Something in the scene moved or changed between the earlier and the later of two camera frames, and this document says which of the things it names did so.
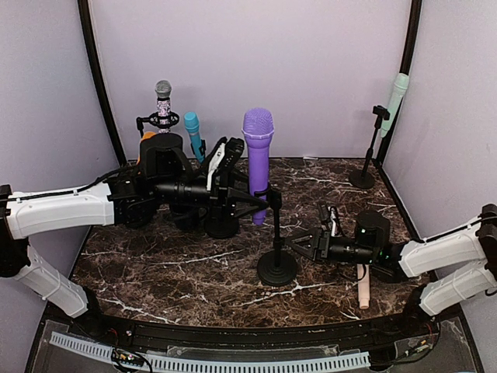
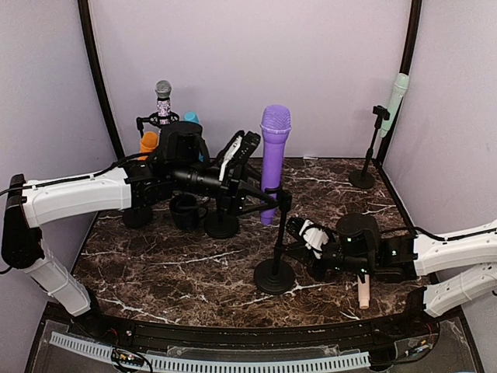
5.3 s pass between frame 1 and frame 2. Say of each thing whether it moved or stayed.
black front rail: stayed
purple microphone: moved
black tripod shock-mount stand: stayed
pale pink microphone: stayed
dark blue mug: stayed
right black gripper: moved
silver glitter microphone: stayed
